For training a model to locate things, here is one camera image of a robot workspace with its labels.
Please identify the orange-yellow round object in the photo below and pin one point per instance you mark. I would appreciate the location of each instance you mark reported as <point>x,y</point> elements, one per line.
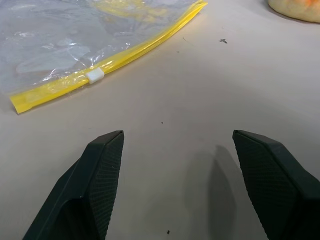
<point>296,8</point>

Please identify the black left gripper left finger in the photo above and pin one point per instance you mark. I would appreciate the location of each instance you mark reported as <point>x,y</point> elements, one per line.
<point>85,190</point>

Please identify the clear yellow-zip plastic bag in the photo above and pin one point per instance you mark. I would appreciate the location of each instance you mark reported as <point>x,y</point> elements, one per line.
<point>57,42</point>

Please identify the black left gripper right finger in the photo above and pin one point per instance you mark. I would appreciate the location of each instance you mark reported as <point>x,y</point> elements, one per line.
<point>272,185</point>

